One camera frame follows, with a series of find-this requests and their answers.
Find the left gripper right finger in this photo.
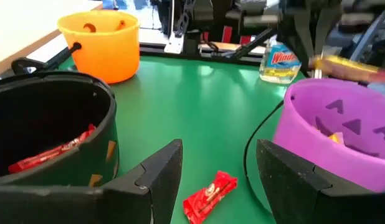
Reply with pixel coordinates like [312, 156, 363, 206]
[256, 139, 385, 224]

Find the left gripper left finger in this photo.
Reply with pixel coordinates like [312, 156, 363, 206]
[0, 139, 183, 224]

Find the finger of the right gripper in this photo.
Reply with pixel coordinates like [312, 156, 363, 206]
[315, 9, 343, 57]
[279, 15, 316, 77]

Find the yellow candy packet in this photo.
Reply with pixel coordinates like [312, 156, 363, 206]
[308, 55, 385, 84]
[328, 132, 346, 146]

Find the Windex spray bottle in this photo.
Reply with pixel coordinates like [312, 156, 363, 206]
[259, 34, 303, 85]

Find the purple pumpkin bucket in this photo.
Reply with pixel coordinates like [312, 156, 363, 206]
[272, 77, 385, 194]

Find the red KitKat packet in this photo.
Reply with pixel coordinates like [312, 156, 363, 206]
[183, 170, 239, 224]
[7, 123, 97, 174]

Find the green table mat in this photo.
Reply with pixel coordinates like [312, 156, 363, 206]
[58, 55, 305, 224]

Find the black cauldron bucket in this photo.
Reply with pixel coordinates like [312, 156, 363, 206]
[0, 70, 120, 187]

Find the orange pumpkin bucket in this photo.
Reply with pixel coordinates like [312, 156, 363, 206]
[57, 10, 141, 85]

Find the light wooden desk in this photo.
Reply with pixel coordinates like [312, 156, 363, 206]
[0, 0, 103, 78]

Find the black handle of purple bucket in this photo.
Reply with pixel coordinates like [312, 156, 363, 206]
[243, 99, 285, 215]

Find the silver mounting bracket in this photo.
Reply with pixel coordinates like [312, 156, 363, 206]
[163, 30, 184, 55]

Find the black table frame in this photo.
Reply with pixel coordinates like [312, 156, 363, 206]
[138, 42, 265, 66]

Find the black handle of orange bucket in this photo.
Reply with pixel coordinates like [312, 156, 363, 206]
[11, 42, 83, 75]

